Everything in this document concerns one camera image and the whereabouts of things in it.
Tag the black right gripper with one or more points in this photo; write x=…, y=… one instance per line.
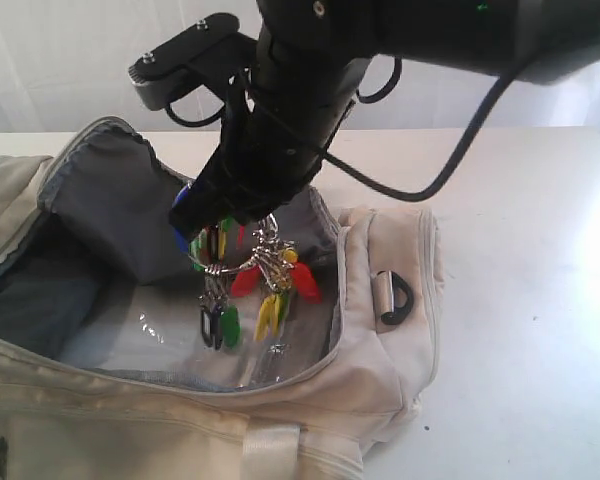
x=280, y=118

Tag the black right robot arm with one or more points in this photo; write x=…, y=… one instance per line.
x=538, y=42

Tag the colourful key tag bunch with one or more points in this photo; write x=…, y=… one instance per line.
x=274, y=263

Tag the beige fabric duffel bag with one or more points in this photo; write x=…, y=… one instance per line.
x=103, y=371

